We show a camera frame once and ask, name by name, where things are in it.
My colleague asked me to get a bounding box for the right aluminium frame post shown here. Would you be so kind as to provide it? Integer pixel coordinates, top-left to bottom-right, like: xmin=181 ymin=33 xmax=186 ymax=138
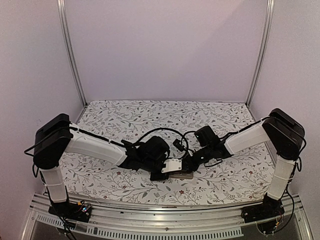
xmin=245 ymin=0 xmax=275 ymax=108

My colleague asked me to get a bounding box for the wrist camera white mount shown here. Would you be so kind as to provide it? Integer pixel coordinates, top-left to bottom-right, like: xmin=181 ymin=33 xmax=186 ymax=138
xmin=173 ymin=139 xmax=190 ymax=155
xmin=161 ymin=158 xmax=182 ymax=173

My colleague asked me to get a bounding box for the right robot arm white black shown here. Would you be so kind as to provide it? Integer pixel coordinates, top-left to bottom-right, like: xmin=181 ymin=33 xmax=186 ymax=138
xmin=182 ymin=108 xmax=306 ymax=218

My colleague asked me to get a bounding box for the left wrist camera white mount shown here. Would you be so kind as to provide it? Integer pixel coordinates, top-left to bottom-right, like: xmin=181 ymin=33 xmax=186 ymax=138
xmin=161 ymin=158 xmax=182 ymax=173

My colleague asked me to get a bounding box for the left black camera cable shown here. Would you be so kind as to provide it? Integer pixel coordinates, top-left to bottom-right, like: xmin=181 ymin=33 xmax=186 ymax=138
xmin=133 ymin=127 xmax=186 ymax=161

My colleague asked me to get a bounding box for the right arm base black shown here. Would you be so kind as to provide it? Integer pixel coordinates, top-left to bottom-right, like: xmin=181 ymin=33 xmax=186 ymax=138
xmin=241 ymin=194 xmax=285 ymax=223

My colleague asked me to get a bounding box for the black camera cable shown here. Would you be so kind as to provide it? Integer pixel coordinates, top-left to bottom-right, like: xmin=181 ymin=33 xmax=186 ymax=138
xmin=133 ymin=127 xmax=186 ymax=161
xmin=182 ymin=131 xmax=201 ymax=153

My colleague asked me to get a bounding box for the front aluminium rail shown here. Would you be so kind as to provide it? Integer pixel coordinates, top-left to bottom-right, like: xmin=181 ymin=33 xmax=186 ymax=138
xmin=19 ymin=193 xmax=315 ymax=240

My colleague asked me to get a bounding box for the left aluminium frame post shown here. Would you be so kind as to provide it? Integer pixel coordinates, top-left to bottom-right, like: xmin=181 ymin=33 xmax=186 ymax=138
xmin=56 ymin=0 xmax=88 ymax=108

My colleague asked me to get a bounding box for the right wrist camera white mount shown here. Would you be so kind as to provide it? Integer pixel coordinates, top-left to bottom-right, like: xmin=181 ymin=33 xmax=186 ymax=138
xmin=173 ymin=139 xmax=190 ymax=155

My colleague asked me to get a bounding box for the right black camera cable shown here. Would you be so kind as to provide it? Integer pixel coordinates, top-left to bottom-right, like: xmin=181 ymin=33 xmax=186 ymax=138
xmin=182 ymin=131 xmax=201 ymax=153

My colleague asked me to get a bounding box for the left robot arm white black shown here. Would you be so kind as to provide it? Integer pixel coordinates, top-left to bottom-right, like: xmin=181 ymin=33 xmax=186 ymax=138
xmin=24 ymin=113 xmax=170 ymax=217

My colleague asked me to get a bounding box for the aluminium frame post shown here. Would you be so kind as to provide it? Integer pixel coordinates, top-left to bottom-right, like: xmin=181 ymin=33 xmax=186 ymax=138
xmin=56 ymin=0 xmax=88 ymax=108
xmin=245 ymin=0 xmax=275 ymax=108

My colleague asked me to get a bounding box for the floral patterned table mat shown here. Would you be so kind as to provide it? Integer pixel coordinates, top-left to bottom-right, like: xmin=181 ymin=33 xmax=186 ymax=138
xmin=60 ymin=100 xmax=274 ymax=205

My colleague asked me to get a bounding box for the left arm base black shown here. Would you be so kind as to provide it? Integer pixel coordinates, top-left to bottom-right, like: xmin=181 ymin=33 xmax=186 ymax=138
xmin=48 ymin=199 xmax=92 ymax=223

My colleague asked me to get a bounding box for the white remote control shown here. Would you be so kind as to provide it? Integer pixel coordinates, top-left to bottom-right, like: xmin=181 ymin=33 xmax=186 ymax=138
xmin=169 ymin=171 xmax=194 ymax=180

